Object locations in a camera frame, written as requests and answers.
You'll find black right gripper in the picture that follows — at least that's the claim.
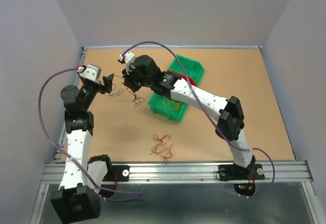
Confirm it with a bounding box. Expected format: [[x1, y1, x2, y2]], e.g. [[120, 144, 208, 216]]
[[121, 64, 152, 93]]

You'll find far green plastic bin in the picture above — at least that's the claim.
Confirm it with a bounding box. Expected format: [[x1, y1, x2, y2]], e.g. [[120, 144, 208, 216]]
[[168, 55, 205, 85]]

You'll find near green plastic bin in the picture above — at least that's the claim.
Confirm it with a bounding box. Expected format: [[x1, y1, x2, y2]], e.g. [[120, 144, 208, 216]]
[[147, 94, 188, 122]]

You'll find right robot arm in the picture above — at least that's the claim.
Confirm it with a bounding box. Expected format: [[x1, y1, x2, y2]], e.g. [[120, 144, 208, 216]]
[[118, 52, 254, 178]]

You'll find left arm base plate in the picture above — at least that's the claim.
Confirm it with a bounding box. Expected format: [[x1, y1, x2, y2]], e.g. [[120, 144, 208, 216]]
[[103, 164, 130, 182]]

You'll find yellow wire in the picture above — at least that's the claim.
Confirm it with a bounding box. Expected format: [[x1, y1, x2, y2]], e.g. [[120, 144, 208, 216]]
[[157, 95, 185, 113]]

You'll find red plastic bin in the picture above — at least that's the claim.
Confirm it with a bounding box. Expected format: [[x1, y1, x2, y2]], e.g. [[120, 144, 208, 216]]
[[167, 69, 197, 86]]

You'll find red brown wire bundle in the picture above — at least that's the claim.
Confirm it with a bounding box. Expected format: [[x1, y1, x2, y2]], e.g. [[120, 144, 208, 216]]
[[108, 74, 146, 109]]

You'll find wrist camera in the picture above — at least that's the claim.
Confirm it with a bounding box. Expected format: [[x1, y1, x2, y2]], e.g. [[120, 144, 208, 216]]
[[77, 65, 101, 84], [118, 51, 136, 74]]

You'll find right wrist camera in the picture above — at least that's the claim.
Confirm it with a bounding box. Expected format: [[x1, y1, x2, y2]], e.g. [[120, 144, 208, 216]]
[[118, 51, 136, 74]]

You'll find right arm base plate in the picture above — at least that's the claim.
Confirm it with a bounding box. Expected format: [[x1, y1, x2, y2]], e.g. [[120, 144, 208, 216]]
[[216, 164, 265, 182]]

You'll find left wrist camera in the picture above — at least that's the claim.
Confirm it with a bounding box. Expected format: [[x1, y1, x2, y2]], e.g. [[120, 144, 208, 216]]
[[77, 65, 101, 84]]

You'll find aluminium mounting rail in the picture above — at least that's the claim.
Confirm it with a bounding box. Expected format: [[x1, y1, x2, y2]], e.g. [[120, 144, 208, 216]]
[[42, 160, 313, 184]]

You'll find green plastic bin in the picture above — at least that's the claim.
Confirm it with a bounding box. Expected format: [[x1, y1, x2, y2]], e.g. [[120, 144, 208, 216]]
[[147, 94, 188, 122], [168, 55, 205, 85]]

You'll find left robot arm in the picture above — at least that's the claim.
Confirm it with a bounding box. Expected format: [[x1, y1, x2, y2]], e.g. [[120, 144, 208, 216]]
[[51, 73, 113, 223]]

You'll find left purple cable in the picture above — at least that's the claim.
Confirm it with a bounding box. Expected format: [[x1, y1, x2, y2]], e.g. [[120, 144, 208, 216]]
[[38, 67, 143, 202]]

